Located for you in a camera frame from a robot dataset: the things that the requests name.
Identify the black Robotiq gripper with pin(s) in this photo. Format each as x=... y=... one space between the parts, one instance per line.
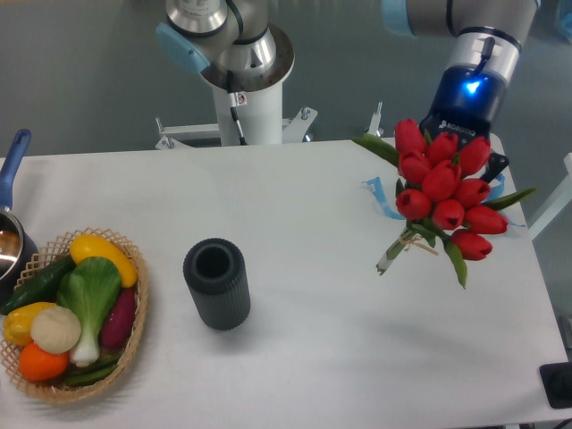
x=467 y=105

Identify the red tulip bouquet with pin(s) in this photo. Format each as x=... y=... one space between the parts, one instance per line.
x=439 y=192

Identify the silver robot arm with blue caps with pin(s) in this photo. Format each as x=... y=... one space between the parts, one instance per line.
x=245 y=59

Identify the light blue ribbon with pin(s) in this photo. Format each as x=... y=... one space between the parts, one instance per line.
x=497 y=199

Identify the black device at table edge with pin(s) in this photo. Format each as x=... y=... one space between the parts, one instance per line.
x=557 y=381

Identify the dark grey ribbed vase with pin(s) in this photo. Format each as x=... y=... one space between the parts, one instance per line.
x=215 y=272

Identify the purple sweet potato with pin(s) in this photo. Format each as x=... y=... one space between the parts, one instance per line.
x=118 y=325

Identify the green bok choy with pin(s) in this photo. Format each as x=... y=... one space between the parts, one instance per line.
x=89 y=291

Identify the woven wicker basket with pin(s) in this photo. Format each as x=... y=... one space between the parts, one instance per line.
x=55 y=391

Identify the green bean pods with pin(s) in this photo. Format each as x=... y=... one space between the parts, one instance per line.
x=91 y=374

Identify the green cucumber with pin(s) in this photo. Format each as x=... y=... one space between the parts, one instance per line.
x=40 y=287

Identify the cream steamed bun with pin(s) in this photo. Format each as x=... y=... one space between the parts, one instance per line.
x=55 y=330

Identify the orange fruit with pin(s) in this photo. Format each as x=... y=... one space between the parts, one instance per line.
x=37 y=365

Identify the yellow bell pepper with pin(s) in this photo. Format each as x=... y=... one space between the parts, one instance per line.
x=17 y=325

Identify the white frame at right edge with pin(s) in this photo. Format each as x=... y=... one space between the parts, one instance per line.
x=553 y=205

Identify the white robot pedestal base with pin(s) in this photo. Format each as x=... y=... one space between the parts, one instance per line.
x=243 y=118

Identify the blue handled saucepan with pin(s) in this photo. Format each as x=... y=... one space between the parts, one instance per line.
x=17 y=247

